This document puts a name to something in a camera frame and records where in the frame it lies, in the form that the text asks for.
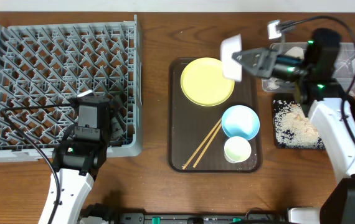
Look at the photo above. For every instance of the white bowl with food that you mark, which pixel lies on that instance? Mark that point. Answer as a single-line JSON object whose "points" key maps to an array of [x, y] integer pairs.
{"points": [[231, 69]]}

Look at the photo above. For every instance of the wooden chopstick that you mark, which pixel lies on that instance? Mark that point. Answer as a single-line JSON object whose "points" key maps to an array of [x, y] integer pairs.
{"points": [[208, 143], [202, 144]]}

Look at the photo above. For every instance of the grey dishwasher rack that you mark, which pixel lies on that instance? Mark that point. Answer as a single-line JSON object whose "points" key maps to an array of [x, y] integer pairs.
{"points": [[42, 66]]}

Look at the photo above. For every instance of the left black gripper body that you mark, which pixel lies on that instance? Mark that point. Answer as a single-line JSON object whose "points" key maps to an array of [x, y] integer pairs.
{"points": [[115, 125]]}

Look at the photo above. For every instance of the dark brown serving tray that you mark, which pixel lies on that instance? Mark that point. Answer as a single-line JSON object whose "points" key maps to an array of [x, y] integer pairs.
{"points": [[190, 123]]}

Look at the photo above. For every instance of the left wooden chopstick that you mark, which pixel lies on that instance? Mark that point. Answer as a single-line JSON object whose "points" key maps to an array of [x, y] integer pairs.
{"points": [[202, 144]]}

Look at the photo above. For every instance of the light blue bowl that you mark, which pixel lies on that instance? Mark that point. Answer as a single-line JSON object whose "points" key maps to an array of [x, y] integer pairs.
{"points": [[242, 121]]}

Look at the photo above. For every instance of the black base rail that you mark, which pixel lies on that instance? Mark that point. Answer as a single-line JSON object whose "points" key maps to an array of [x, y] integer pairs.
{"points": [[140, 218]]}

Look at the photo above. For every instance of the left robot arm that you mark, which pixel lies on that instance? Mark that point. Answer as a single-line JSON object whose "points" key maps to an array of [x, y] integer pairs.
{"points": [[78, 157]]}

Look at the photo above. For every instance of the black waste tray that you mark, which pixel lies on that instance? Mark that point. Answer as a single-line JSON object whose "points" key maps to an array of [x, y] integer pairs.
{"points": [[281, 140]]}

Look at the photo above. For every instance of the spilled rice food waste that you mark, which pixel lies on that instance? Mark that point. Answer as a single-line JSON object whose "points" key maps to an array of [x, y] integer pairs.
{"points": [[292, 127]]}

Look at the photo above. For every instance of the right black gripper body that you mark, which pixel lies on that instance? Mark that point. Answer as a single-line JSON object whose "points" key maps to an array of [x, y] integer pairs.
{"points": [[266, 62]]}

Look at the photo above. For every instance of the white napkin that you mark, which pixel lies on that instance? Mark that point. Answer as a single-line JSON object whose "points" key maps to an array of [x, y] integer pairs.
{"points": [[296, 52]]}

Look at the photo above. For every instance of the yellow round plate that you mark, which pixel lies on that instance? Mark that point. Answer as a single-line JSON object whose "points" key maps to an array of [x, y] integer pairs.
{"points": [[203, 83]]}

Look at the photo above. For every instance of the right wooden chopstick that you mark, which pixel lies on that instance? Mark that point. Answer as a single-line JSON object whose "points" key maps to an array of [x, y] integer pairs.
{"points": [[208, 143]]}

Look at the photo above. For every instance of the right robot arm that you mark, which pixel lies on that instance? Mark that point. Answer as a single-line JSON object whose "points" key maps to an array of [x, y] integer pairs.
{"points": [[325, 104]]}

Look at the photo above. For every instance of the clear plastic bin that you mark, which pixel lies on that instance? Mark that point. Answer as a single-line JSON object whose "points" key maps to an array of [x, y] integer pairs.
{"points": [[344, 65]]}

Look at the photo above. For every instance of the small white cup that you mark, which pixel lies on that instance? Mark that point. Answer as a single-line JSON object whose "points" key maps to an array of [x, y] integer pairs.
{"points": [[237, 149]]}

